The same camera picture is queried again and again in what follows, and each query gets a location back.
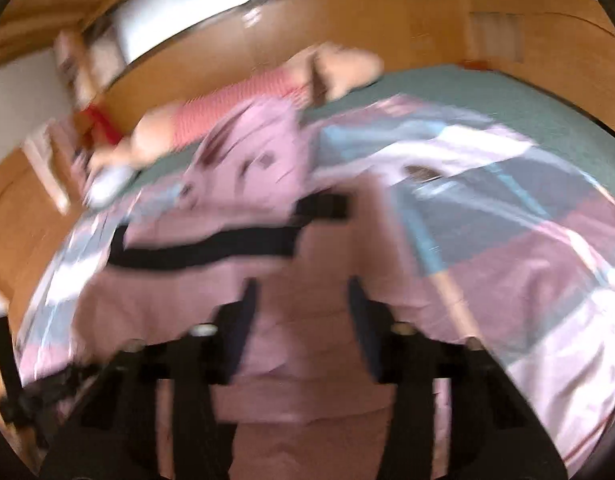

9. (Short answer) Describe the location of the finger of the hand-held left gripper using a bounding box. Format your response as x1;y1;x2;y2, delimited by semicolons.
108;194;349;272

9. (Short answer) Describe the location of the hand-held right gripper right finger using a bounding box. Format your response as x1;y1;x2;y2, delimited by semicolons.
347;276;571;480

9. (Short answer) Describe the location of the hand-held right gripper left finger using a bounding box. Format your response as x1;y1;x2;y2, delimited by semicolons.
40;279;259;480

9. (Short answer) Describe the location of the pink sweatshirt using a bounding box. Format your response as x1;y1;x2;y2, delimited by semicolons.
75;95;471;480

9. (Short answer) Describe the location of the red cloth item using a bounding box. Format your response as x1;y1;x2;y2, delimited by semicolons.
82;101;124;147

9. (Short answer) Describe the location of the printed patchwork blanket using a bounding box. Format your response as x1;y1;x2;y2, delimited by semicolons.
18;92;615;472

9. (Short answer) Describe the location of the green bed sheet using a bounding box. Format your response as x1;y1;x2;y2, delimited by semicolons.
132;64;615;201

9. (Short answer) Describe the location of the wooden headboard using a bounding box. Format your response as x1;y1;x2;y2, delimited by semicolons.
102;0;471;127

